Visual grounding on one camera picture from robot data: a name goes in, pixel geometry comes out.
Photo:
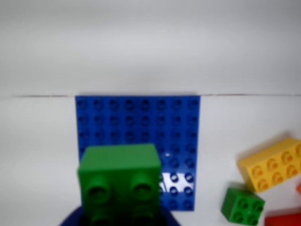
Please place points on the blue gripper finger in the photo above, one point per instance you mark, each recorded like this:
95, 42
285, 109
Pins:
70, 219
172, 220

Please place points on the green 2x4 block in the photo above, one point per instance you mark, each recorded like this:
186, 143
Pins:
120, 164

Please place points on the green 2x2 block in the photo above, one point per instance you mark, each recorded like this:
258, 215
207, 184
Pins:
242, 207

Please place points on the red 2x4 block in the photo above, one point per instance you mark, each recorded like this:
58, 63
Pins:
284, 219

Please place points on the yellow 2x4 block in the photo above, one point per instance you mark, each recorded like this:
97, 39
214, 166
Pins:
270, 164

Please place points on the orange 2x2 block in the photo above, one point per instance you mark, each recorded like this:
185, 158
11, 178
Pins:
299, 187

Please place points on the white foam board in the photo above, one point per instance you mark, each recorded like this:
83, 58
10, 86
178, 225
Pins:
35, 164
141, 47

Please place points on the blue 8x8 baseplate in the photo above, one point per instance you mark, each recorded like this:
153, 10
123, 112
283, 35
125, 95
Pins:
138, 117

